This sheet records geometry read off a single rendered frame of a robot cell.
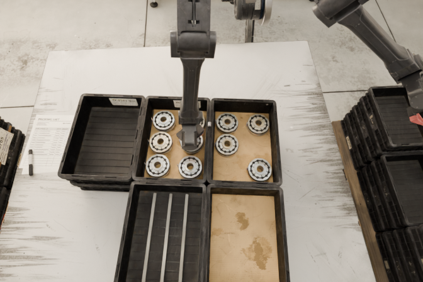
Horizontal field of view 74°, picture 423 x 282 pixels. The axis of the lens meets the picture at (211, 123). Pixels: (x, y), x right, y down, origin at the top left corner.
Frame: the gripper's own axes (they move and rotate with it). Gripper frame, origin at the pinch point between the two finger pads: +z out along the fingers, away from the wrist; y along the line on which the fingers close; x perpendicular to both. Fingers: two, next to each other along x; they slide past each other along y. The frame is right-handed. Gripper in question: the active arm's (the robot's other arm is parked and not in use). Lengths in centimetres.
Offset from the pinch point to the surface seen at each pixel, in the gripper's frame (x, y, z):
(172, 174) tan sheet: -5.1, -15.6, 5.2
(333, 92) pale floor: -20, 139, 93
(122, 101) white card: 36.6, -11.2, 0.9
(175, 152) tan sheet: 2.1, -8.3, 5.8
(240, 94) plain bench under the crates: 8.9, 42.3, 20.8
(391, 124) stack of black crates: -62, 106, 41
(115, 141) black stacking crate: 25.2, -25.1, 6.4
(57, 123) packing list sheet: 61, -42, 20
